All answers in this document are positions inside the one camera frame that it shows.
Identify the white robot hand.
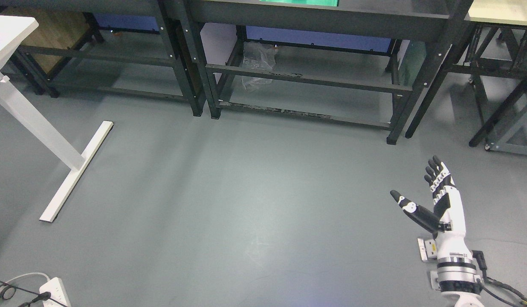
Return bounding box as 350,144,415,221
390,155,473,260

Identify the robot forearm wrist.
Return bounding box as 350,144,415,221
429,253,484,307

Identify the black right shelf rack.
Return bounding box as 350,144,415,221
163,0,472,145

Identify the black shelf rack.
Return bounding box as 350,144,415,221
163,0,472,145
0,0,205,116

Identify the black left shelf rack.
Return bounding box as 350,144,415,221
0,0,205,116

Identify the far right black rack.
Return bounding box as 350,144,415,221
405,0,527,156

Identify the clear plastic bag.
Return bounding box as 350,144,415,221
241,41,278,93

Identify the white power strip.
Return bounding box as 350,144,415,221
39,277,71,307

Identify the white desk with leg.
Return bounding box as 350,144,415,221
0,15,114,222

